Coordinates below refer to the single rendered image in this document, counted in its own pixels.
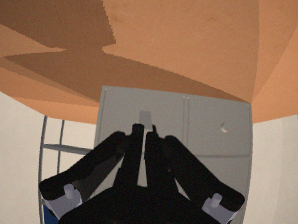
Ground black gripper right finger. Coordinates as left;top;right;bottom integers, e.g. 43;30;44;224
143;111;245;224

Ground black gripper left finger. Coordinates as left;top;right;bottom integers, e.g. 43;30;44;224
39;111;145;224

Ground grey small chest of drawers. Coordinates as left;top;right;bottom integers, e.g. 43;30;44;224
93;85;253;224

